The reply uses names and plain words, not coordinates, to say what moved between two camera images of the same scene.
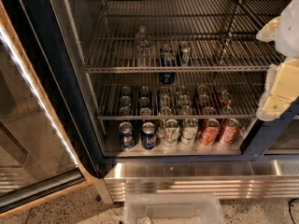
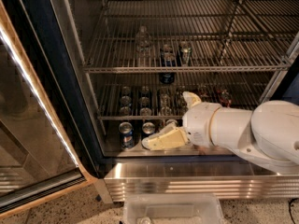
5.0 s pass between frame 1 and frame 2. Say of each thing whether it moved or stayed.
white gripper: moved
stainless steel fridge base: stayed
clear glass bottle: stayed
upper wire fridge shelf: stayed
